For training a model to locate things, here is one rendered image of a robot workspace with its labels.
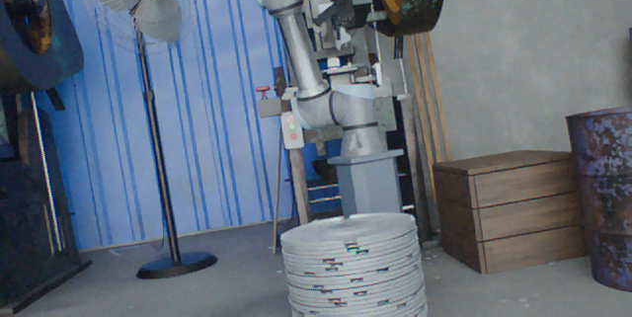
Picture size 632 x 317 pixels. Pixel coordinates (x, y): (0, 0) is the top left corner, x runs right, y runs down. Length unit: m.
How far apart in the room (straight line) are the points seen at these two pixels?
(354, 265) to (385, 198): 0.74
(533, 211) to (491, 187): 0.17
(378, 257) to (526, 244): 0.99
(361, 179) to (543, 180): 0.61
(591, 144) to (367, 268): 0.82
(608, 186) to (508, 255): 0.47
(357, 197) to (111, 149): 2.38
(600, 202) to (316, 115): 0.87
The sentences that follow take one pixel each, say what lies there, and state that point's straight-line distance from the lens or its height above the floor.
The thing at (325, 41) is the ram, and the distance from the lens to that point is 2.59.
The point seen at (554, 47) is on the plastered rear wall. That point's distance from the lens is 4.29.
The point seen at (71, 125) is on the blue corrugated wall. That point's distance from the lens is 4.00.
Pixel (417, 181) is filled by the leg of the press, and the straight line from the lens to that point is 2.44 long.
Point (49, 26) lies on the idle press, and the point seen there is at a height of 1.26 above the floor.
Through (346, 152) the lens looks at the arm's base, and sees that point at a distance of 1.86.
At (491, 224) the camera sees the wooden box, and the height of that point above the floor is 0.16.
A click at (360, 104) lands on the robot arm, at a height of 0.61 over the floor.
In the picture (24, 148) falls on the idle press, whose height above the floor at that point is 0.68.
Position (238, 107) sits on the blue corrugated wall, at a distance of 3.80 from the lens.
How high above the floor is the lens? 0.56
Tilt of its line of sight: 3 degrees down
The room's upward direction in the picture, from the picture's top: 9 degrees counter-clockwise
